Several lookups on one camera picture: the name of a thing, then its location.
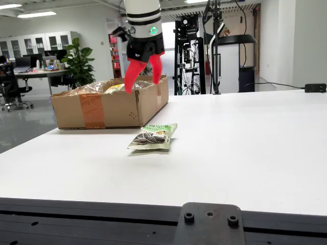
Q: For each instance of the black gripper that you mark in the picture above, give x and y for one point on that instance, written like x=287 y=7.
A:
x=143 y=48

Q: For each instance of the green sunflower seed snack packet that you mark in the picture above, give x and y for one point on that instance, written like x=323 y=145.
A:
x=153 y=137

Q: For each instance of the yellow snack packet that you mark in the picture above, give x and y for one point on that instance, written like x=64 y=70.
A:
x=115 y=88

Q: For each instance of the clear crinkled plastic snack bag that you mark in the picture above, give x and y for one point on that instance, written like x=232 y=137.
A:
x=94 y=87

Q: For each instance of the red shelf unit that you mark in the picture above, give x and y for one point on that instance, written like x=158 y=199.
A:
x=116 y=63

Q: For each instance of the cardboard box with brown tape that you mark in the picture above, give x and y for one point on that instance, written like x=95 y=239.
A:
x=117 y=109

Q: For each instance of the black equipment rack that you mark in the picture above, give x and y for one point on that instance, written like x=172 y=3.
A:
x=189 y=53

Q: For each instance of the green potted plant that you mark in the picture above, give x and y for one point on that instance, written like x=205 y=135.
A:
x=78 y=61

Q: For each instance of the black jointed stand pole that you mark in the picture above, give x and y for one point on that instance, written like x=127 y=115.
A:
x=216 y=51

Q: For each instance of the white cabinet with black top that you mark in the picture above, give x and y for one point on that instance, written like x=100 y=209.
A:
x=230 y=66

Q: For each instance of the grey office desk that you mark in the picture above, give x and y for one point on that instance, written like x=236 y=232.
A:
x=41 y=73

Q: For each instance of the wide black computer monitor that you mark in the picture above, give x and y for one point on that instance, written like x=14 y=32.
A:
x=35 y=58

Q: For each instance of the long ceiling light panel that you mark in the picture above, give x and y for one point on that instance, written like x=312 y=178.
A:
x=37 y=14

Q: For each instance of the small black computer monitor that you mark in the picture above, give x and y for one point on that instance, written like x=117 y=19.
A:
x=22 y=62

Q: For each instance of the black office chair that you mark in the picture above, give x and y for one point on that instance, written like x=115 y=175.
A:
x=11 y=86

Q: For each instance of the short ceiling light panel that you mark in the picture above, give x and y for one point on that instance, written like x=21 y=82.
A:
x=10 y=6

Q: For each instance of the black power adapter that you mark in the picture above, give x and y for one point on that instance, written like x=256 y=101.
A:
x=316 y=88

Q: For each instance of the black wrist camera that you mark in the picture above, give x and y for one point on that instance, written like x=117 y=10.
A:
x=119 y=32

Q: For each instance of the white glass door wall cabinets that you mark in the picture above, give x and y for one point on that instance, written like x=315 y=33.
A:
x=38 y=43

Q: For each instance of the black aluminium table rail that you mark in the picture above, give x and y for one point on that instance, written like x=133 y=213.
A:
x=89 y=222

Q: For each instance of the dark metal corner bracket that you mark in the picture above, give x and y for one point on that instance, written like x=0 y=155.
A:
x=209 y=227

